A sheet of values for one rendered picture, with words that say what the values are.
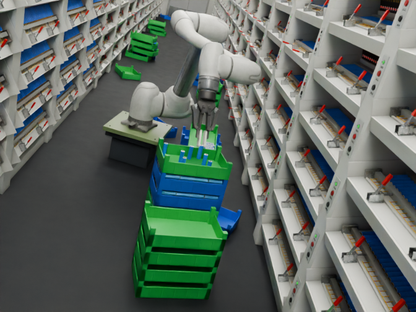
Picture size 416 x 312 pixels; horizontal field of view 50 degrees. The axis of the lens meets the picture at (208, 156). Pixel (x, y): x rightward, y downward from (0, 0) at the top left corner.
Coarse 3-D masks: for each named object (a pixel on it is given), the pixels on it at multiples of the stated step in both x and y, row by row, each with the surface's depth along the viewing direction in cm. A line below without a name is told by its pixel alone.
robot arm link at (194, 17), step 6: (174, 12) 235; (180, 12) 231; (186, 12) 233; (192, 12) 234; (174, 18) 229; (180, 18) 226; (192, 18) 230; (198, 18) 232; (174, 24) 228; (198, 24) 232; (174, 30) 230
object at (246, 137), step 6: (240, 126) 353; (246, 126) 353; (240, 132) 352; (246, 132) 335; (240, 138) 340; (246, 138) 337; (252, 138) 332; (240, 144) 339; (246, 144) 328; (246, 150) 312; (246, 156) 297
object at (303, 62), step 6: (288, 36) 258; (294, 36) 258; (300, 36) 258; (306, 36) 258; (312, 36) 259; (288, 42) 260; (294, 42) 258; (288, 48) 249; (288, 54) 250; (294, 54) 235; (300, 54) 227; (294, 60) 235; (300, 60) 221; (306, 60) 213; (300, 66) 221; (306, 66) 208
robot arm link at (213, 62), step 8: (208, 48) 187; (216, 48) 187; (200, 56) 190; (208, 56) 186; (216, 56) 187; (224, 56) 189; (200, 64) 188; (208, 64) 186; (216, 64) 187; (224, 64) 188; (232, 64) 190; (200, 72) 189; (208, 72) 187; (216, 72) 187; (224, 72) 189
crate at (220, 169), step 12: (168, 144) 203; (168, 156) 184; (192, 156) 209; (216, 156) 210; (168, 168) 187; (180, 168) 188; (192, 168) 189; (204, 168) 191; (216, 168) 192; (228, 168) 193
